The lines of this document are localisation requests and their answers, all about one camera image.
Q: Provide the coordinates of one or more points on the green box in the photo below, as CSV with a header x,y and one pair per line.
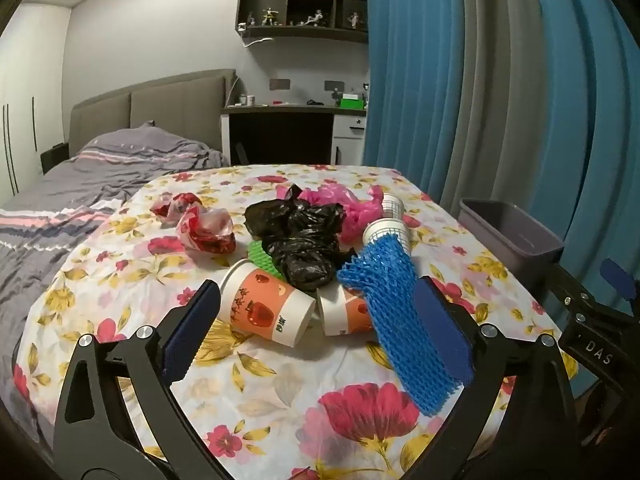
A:
x,y
352,102

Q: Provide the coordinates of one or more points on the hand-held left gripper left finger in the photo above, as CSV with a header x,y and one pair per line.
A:
x,y
192,332

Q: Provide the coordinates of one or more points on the group of shelf figurines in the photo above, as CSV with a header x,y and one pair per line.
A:
x,y
270,16

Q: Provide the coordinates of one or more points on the dark bedside table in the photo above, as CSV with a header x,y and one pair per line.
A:
x,y
52,157

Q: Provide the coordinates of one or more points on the pink plastic bag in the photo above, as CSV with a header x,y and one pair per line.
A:
x,y
357,215

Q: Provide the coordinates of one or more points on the blue foam net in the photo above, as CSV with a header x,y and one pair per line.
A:
x,y
395,310

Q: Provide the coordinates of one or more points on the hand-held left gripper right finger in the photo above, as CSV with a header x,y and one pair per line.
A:
x,y
442,330

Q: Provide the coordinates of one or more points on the white drawer cabinet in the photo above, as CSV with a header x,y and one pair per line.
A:
x,y
347,130

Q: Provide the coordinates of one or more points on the grey curtain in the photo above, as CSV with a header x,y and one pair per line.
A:
x,y
480,85

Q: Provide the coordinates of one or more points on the grey padded headboard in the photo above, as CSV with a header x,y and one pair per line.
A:
x,y
170,105

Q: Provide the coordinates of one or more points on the green foam net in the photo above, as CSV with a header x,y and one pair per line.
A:
x,y
260,255

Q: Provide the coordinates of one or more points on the blue curtain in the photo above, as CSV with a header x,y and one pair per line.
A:
x,y
400,85

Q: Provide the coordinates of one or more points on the white mug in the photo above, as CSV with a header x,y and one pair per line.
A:
x,y
248,100

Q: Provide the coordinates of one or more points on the large orange paper cup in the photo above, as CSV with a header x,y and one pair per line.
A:
x,y
265,310

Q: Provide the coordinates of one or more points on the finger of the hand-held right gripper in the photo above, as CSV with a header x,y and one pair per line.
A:
x,y
619,280
572,292

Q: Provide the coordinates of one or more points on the white grid paper cup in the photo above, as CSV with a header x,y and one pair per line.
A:
x,y
392,205
387,230

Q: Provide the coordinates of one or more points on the white wardrobe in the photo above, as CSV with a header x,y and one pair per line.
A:
x,y
25,135

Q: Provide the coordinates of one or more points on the dark top desk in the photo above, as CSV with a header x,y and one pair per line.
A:
x,y
280,108

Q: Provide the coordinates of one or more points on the grey plastic bin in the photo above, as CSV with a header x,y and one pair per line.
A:
x,y
500,240

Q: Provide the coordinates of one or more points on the red white plastic bag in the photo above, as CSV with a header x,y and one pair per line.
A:
x,y
207,232
172,207

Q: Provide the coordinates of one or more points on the dark desk figurine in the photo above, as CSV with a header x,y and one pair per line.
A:
x,y
336,96

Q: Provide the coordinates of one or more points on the small orange paper cup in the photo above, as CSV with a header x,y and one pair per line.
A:
x,y
345,315

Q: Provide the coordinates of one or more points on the black plastic bag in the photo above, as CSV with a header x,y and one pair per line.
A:
x,y
300,240

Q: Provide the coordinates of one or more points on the grey striped duvet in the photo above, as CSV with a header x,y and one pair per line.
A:
x,y
75,200

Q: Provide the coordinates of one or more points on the grey wall socket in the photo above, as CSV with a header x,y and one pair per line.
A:
x,y
280,84
334,85

